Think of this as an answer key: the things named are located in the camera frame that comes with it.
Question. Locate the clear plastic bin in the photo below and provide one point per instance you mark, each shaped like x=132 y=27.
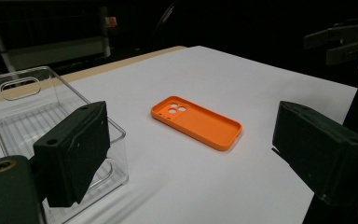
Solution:
x=21 y=124

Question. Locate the orange phone case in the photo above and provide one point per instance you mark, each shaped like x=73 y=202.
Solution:
x=205 y=127

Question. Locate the white-legged desk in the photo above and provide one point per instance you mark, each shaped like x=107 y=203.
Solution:
x=56 y=51

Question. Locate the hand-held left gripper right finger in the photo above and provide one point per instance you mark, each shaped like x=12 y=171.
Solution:
x=317 y=152

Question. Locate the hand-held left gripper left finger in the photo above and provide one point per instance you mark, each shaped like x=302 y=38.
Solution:
x=71 y=155

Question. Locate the red white tag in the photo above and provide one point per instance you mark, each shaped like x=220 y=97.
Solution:
x=111 y=21

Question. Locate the white table cover sheet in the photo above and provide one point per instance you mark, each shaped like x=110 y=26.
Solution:
x=230 y=77

